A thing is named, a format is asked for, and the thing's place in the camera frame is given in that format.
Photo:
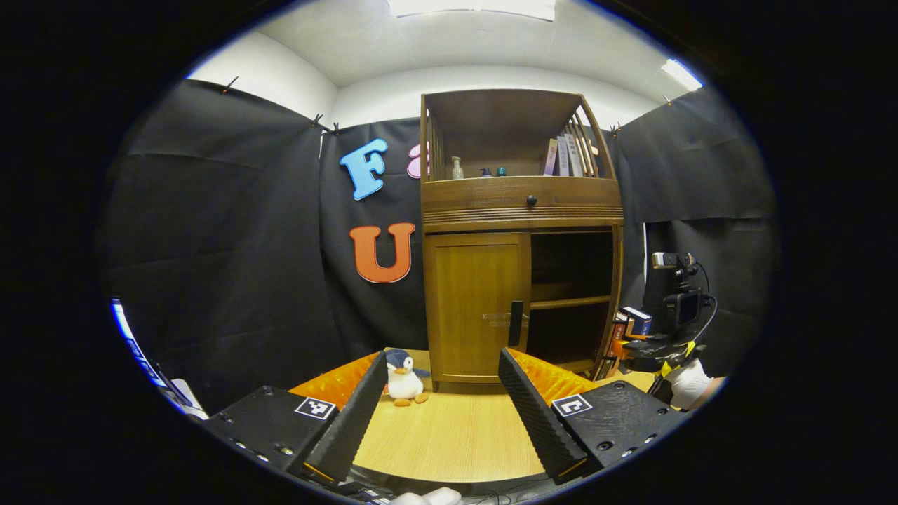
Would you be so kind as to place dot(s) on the dark brown book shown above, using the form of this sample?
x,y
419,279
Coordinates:
x,y
618,330

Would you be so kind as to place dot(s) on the wooden cabinet drawer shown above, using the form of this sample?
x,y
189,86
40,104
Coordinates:
x,y
477,193

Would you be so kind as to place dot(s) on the wooden double-door shoe cabinet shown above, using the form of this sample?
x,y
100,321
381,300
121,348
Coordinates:
x,y
519,216

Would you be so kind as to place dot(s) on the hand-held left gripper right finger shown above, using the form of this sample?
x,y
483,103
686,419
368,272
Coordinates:
x,y
537,421

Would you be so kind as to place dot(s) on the small ceiling light panel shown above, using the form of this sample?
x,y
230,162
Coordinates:
x,y
680,73

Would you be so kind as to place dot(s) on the blue white printed panel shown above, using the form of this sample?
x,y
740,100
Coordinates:
x,y
188,396

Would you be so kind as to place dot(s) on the wooden inner shelf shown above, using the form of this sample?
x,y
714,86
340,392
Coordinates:
x,y
568,302

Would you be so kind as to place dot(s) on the mauve book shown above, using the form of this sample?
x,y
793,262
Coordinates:
x,y
550,158

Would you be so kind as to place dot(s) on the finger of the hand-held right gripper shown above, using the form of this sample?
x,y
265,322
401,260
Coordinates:
x,y
645,346

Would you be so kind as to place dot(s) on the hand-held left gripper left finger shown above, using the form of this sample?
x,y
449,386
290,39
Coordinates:
x,y
354,414

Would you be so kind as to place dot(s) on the penguin plush toy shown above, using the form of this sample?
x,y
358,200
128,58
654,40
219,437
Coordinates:
x,y
403,379

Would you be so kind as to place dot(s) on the grey book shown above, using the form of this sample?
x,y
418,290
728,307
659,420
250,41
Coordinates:
x,y
574,154
563,156

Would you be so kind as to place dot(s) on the wooden shoe cabinet door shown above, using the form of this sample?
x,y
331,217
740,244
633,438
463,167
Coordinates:
x,y
617,294
470,301

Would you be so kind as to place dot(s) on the white pump bottle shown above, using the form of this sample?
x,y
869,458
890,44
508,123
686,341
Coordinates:
x,y
457,170

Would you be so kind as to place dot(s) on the large ceiling light panel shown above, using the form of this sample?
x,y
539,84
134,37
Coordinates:
x,y
470,7

